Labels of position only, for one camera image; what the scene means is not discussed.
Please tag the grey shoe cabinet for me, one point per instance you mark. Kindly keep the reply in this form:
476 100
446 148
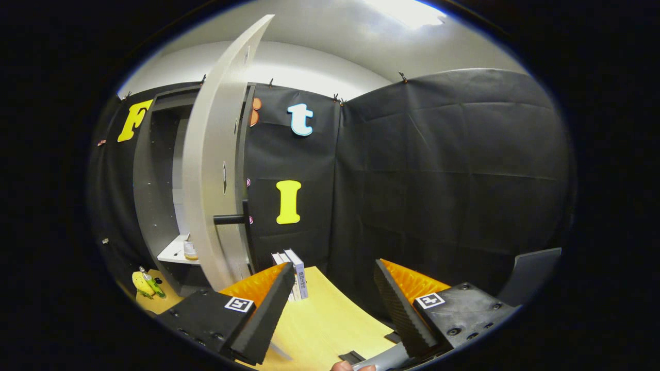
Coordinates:
154 196

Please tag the green bottle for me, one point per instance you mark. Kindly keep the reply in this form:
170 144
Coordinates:
153 284

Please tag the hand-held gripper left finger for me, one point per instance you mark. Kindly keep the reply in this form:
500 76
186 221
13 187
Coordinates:
270 314

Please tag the yellow plush toy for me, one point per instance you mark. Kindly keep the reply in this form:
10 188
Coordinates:
140 284

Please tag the grey curved object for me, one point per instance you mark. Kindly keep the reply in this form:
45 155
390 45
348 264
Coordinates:
389 358

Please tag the white book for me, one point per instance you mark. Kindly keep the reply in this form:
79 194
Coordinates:
300 275

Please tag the black backdrop cloth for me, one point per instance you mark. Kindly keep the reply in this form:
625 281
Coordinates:
438 180

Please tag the brown book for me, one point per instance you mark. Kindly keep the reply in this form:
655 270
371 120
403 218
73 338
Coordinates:
278 258

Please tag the flat black piece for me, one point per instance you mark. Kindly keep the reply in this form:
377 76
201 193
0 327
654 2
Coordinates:
352 356
392 337

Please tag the white cabinet shelf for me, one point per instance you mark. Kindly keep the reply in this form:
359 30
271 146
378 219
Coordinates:
172 252

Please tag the striped spine book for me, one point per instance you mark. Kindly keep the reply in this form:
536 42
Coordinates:
290 268

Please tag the long ceiling light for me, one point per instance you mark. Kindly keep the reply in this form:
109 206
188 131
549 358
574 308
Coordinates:
407 13

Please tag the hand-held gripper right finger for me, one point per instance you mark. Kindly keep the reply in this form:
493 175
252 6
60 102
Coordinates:
399 314

